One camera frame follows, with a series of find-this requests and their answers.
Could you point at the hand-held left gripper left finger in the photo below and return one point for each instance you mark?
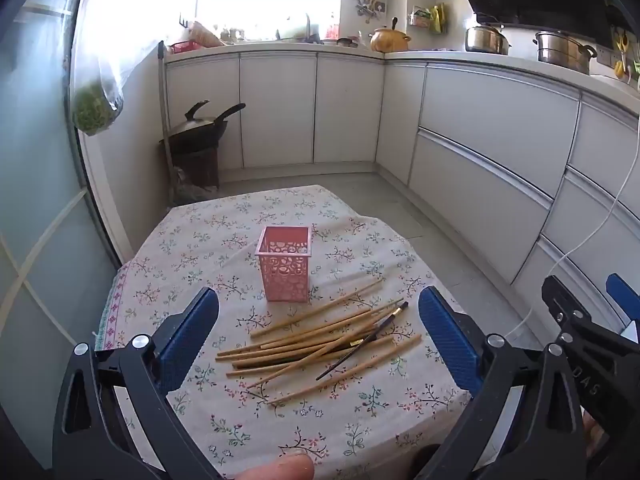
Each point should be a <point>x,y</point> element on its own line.
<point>192,335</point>

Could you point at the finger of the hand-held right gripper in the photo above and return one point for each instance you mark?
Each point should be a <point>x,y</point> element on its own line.
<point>570,320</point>
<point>625,297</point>

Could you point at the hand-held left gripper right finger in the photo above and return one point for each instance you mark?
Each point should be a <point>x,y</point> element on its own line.
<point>445,335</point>

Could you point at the pile of wooden chopsticks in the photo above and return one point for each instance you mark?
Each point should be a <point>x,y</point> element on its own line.
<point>290,349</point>

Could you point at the pink perforated utensil holder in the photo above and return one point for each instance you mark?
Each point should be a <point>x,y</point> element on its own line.
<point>285,275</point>

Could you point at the person's right hand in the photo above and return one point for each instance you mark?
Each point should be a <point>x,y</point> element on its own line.
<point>594,435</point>

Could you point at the person's left hand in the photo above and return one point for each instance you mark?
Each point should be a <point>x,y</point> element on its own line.
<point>280,470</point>

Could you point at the floral tablecloth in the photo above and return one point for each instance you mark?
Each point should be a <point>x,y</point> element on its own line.
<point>210,250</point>

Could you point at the dark stool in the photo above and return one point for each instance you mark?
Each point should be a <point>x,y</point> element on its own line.
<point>195,170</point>

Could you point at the black wok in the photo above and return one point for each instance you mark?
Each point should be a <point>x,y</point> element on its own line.
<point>200,142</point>

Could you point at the metal wok lid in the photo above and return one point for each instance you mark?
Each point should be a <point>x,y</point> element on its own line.
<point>192,125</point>

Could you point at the white kitchen cabinets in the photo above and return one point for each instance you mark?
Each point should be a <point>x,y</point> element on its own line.
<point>475,110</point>

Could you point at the yellow hanging tool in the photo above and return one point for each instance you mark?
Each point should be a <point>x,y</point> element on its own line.
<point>621,67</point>

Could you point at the frosted glass door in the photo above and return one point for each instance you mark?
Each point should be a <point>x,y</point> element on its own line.
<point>40,160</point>

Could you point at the plastic bag of green vegetables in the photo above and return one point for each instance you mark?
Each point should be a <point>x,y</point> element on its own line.
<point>92,110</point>

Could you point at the large steel pot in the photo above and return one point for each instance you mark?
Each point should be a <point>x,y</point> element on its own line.
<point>562,52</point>

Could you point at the red plastic basket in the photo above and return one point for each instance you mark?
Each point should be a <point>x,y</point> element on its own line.
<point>182,47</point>

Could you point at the small steel pot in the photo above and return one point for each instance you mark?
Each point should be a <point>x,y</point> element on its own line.
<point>485,40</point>

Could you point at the beige food bag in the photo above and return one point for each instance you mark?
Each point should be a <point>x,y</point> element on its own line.
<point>205,35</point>

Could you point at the yellow ceramic pot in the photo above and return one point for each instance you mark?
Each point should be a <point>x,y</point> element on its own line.
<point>387,40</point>

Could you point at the metal faucet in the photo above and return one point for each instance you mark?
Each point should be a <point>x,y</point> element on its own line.
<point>307,25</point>

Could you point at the water heater pipes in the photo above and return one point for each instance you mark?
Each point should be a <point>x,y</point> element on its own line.
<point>370,5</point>

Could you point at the wall rack with yellow packets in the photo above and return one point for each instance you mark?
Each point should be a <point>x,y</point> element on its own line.
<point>435,17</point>

